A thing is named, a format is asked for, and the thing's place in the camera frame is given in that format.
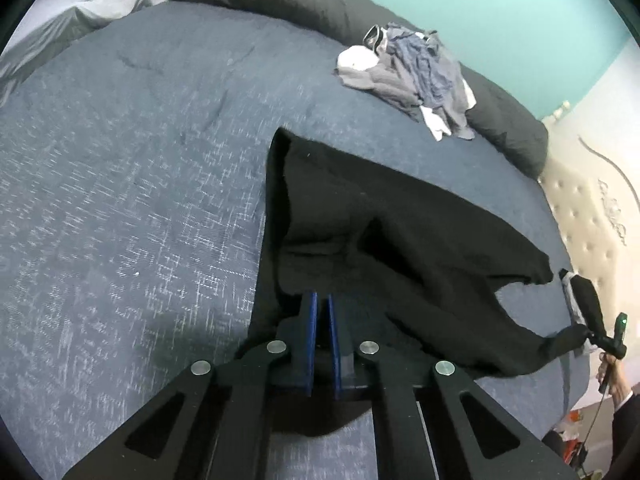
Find person's right forearm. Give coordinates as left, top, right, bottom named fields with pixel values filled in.
left=607, top=385, right=640, bottom=480

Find grey knit sweater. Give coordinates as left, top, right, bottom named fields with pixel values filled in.
left=337, top=62, right=426, bottom=121

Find pile of grey clothes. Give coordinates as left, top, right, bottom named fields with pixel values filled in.
left=385, top=22, right=463, bottom=111

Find black and white garment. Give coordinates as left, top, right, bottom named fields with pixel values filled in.
left=364, top=25, right=386, bottom=53

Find black pants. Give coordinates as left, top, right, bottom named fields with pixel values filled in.
left=247, top=127, right=588, bottom=436

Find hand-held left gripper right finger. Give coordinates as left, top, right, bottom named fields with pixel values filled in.
left=325, top=294, right=576, bottom=480

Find small white cloth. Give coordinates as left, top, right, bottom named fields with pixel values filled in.
left=420, top=105, right=453, bottom=142

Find cream tufted headboard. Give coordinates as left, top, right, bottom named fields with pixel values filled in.
left=537, top=25, right=640, bottom=396

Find light grey bed sheet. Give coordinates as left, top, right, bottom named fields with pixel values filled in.
left=0, top=0, right=186, bottom=106

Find white shirt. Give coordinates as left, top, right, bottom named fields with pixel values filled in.
left=336, top=46, right=378, bottom=73

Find person's right hand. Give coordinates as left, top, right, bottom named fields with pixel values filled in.
left=597, top=352, right=636, bottom=406

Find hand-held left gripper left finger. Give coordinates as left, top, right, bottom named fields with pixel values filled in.
left=62, top=291, right=321, bottom=480

